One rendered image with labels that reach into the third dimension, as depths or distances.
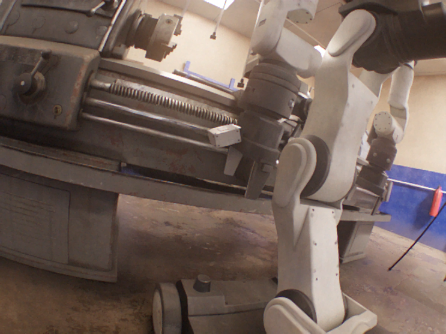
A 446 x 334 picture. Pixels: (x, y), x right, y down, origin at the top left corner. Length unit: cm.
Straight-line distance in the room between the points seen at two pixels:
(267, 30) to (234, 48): 458
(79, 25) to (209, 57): 387
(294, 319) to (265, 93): 41
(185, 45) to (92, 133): 385
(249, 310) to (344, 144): 51
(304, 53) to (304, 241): 37
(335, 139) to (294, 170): 11
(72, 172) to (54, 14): 63
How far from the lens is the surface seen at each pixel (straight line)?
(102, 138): 82
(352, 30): 51
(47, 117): 70
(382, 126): 66
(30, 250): 97
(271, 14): 37
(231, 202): 76
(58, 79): 71
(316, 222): 48
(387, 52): 51
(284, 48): 36
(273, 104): 33
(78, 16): 93
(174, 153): 84
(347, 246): 186
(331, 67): 51
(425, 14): 50
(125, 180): 66
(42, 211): 86
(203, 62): 450
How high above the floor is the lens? 58
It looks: 3 degrees down
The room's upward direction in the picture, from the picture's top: 14 degrees clockwise
